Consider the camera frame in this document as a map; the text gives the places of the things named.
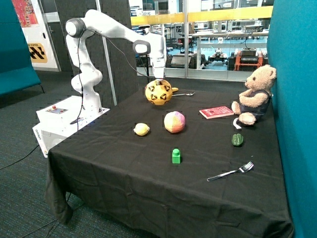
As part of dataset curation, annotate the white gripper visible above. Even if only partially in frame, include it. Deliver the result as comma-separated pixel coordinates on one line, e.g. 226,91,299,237
150,58,165,85

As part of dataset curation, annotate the yellow black soccer ball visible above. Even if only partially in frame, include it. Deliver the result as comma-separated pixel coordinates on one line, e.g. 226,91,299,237
145,80,173,106

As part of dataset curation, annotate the pastel multicolour plush ball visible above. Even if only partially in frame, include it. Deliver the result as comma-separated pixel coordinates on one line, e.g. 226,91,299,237
164,111,186,133

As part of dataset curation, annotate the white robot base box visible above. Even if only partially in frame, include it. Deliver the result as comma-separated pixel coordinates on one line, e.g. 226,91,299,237
33,96,109,158

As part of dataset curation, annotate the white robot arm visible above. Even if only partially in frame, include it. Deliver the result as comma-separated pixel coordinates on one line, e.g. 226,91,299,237
65,9,166,113

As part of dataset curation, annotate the metal spoon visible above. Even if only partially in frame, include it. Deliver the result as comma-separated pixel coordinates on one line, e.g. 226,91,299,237
172,92,195,97

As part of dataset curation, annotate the small yellow ball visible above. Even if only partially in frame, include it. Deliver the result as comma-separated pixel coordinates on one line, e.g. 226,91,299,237
133,123,150,136

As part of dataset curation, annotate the red book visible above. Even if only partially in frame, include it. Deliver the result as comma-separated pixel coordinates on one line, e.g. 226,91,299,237
199,106,234,119

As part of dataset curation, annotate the green toy block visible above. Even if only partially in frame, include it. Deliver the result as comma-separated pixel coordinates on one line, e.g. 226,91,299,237
172,148,182,164

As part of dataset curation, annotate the black tablecloth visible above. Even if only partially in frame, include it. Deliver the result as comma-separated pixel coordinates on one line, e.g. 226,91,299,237
45,91,294,238

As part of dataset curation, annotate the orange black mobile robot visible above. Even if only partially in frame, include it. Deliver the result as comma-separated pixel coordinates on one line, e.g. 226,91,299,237
233,48,268,71

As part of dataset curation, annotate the brown teddy bear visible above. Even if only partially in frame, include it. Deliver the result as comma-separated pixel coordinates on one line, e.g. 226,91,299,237
231,64,276,125

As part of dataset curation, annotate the green toy pepper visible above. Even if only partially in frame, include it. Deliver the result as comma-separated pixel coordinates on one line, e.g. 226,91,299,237
231,133,244,147

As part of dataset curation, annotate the metal fork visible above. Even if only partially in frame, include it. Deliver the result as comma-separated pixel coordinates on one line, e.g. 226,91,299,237
207,162,254,182

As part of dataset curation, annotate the yellow black sign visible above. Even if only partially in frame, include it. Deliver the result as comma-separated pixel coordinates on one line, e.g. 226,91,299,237
28,43,48,63

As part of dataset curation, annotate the teal sofa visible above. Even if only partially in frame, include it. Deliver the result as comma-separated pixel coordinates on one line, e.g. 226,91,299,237
0,0,41,95

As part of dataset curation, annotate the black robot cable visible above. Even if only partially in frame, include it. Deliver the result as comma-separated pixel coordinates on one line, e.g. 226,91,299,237
70,28,156,126

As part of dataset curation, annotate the teal partition wall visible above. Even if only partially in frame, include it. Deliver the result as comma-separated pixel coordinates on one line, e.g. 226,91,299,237
267,0,317,238

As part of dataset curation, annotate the red wall poster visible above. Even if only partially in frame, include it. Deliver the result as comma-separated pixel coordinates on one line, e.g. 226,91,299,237
12,0,39,28

